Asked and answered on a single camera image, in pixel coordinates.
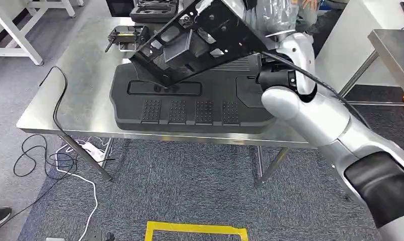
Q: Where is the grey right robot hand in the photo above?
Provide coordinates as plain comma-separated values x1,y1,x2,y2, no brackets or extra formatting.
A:
244,0,301,37

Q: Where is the long black plastic panel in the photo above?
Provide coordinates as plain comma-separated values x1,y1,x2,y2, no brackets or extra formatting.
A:
128,0,276,88

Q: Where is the white counter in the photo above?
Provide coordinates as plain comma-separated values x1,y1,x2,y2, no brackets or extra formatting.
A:
313,0,404,92

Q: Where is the stainless steel work table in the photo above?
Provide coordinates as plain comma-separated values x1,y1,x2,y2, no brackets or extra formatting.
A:
16,16,322,184
337,28,404,109

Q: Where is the black tool case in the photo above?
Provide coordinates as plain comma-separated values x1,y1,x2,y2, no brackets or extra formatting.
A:
129,0,180,24

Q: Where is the large black moulded trim part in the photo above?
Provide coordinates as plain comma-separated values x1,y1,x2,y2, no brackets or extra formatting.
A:
109,54,279,135

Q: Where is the black fixture with yellow label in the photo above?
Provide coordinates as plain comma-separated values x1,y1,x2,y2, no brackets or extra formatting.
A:
104,24,151,54

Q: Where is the black box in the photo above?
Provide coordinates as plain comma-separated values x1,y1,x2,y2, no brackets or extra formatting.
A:
105,0,136,18

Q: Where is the yellow floor tape rectangle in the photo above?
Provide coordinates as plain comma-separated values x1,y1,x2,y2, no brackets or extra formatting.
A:
144,220,249,241

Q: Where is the white power strip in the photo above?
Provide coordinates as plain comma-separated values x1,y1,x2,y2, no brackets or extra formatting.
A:
81,141,106,163

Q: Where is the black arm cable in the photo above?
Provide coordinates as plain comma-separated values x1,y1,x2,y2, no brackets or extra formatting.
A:
261,51,372,129

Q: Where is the black table cable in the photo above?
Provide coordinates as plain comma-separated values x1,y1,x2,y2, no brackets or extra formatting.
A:
38,65,80,157

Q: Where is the white power cable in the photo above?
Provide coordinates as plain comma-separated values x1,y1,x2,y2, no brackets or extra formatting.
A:
55,136,109,241

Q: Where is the white frame table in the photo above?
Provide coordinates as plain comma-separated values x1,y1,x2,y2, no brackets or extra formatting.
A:
0,0,77,66

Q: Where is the black floor cable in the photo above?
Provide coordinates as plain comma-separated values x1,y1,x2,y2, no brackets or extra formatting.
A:
0,133,116,230

